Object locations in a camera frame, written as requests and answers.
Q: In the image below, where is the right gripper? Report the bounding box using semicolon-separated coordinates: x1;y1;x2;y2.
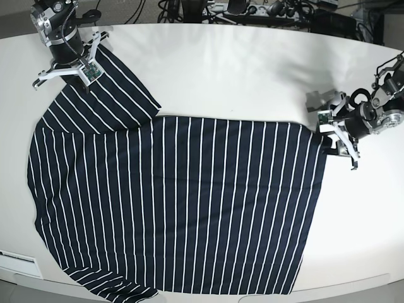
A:
49;30;84;65

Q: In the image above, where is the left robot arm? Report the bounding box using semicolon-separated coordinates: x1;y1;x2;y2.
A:
343;52;403;140

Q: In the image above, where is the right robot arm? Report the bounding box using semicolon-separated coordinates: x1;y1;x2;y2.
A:
30;0;87;65

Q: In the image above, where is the white label sticker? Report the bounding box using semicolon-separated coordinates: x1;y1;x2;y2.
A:
0;250;43;279

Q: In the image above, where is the white power strip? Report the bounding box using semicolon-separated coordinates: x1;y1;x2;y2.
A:
246;2;299;19

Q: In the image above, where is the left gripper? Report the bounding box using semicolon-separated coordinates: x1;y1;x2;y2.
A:
344;114;369;140

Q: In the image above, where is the black cable bundle background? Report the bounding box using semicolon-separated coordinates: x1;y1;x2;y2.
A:
157;0;184;23

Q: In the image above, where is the navy white striped T-shirt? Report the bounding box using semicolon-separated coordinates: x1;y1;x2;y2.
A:
27;46;331;302

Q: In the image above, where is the black equipment stand background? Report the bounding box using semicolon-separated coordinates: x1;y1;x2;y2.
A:
181;0;208;23

